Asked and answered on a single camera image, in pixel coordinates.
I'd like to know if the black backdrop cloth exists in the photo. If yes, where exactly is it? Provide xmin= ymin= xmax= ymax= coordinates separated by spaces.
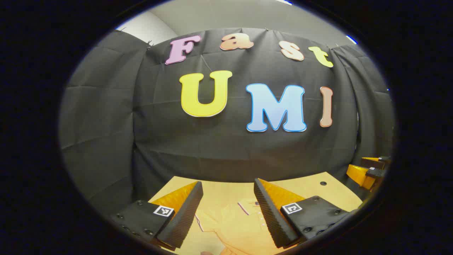
xmin=59 ymin=28 xmax=395 ymax=216

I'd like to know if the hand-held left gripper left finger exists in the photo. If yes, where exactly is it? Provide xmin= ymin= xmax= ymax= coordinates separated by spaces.
xmin=110 ymin=181 xmax=204 ymax=251

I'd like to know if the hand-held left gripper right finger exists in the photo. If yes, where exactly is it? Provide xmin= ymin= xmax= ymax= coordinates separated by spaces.
xmin=254 ymin=178 xmax=355 ymax=249

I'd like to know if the orange T-shirt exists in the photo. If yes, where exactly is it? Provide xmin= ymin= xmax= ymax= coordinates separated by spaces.
xmin=194 ymin=200 xmax=283 ymax=255

